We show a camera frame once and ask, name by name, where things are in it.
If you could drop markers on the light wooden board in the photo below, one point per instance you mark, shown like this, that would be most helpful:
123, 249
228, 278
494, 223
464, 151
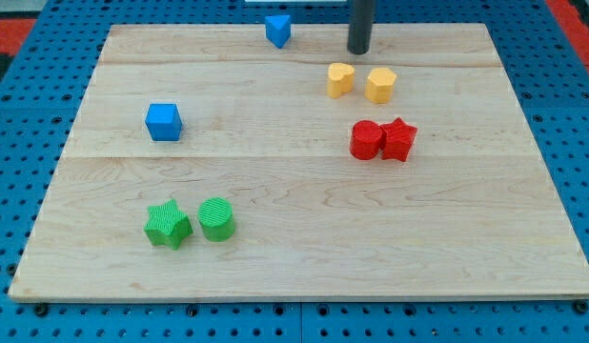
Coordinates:
473, 213

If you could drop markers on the blue cube block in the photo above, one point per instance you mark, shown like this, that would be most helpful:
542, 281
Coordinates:
163, 122

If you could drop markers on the green star block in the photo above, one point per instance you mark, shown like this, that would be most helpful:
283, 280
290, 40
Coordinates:
167, 225

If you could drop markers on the blue triangle block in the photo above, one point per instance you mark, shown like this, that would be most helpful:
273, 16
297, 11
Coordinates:
278, 29

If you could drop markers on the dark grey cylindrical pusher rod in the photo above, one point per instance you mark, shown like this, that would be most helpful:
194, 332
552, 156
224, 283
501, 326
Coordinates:
362, 17

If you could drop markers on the green cylinder block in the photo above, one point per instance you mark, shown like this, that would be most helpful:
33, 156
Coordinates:
216, 218

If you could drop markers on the red cylinder block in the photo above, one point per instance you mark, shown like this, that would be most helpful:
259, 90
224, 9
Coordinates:
365, 139

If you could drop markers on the yellow hexagon block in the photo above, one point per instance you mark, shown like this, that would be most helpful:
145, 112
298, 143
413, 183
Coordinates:
380, 85

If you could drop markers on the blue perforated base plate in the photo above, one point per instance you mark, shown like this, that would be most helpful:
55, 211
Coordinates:
40, 94

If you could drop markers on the yellow heart block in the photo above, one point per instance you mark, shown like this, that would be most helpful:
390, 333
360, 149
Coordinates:
340, 79

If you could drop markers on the red star block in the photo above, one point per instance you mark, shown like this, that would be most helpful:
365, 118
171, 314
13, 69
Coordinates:
398, 139

